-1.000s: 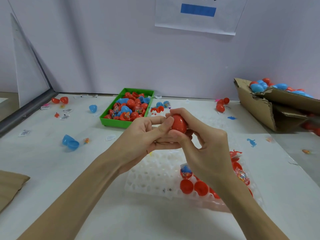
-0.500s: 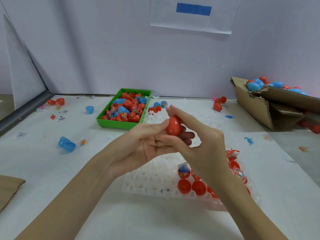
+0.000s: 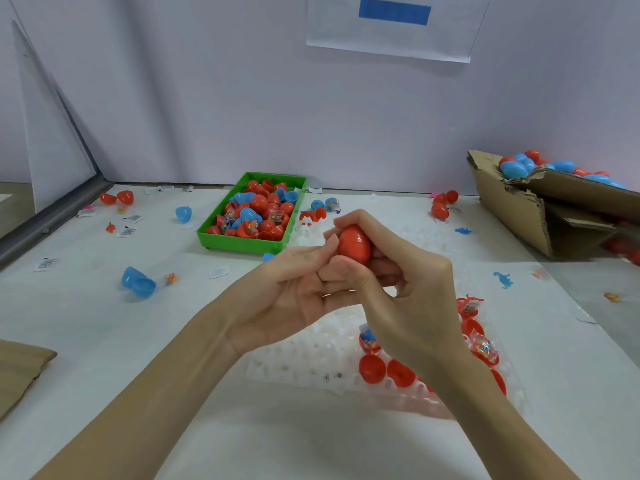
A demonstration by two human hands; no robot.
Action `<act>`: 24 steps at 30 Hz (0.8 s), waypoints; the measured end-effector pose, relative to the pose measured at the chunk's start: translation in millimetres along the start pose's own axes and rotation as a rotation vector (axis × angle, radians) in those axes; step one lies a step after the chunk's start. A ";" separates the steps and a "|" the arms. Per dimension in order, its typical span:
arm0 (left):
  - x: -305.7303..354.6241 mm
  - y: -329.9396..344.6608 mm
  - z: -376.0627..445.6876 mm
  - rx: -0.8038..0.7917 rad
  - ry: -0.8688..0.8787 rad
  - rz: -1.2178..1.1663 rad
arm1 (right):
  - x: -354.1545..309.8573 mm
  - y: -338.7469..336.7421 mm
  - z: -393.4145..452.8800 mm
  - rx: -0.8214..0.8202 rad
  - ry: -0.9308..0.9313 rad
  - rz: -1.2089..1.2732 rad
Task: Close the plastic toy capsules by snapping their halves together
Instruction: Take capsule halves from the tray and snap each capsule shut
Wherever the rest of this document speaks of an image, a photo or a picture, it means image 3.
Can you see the blue egg shell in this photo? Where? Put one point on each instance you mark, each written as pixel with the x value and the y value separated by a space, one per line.
pixel 139 283

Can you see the single blue egg half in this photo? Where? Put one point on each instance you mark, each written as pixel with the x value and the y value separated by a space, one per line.
pixel 183 214

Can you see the person's left forearm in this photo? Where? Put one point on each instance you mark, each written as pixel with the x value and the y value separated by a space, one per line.
pixel 130 405

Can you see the clear triangular panel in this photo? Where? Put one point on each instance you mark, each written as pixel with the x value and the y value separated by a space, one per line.
pixel 55 130

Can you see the pile of finished eggs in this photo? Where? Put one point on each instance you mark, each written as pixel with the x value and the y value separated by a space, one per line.
pixel 575 170

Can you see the clear plastic egg tray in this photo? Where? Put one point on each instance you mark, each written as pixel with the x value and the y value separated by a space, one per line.
pixel 300 365

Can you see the grey metal rail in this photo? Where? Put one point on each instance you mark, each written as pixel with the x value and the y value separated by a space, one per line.
pixel 45 227

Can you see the small orange toy piece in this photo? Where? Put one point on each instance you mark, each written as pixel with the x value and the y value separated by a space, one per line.
pixel 170 279
pixel 612 297

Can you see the small capsule cluster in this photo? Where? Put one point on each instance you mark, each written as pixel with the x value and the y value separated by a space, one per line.
pixel 320 209

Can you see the small blue toy piece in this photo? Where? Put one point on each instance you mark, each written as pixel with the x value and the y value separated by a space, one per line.
pixel 503 280

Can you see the cardboard box of capsules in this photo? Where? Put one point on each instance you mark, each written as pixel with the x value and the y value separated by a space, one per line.
pixel 512 200

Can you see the flat brown cardboard sheet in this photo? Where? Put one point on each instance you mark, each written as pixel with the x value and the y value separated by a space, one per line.
pixel 22 375

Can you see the person's right hand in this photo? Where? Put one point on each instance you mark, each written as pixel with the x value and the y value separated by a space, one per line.
pixel 415 295

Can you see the white paper sign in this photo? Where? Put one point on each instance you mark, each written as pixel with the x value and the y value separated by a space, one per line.
pixel 460 30

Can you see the green plastic tray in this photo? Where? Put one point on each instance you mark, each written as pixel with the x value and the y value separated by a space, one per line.
pixel 203 244

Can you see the person's left hand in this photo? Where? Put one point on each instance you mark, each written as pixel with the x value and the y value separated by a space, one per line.
pixel 275 295

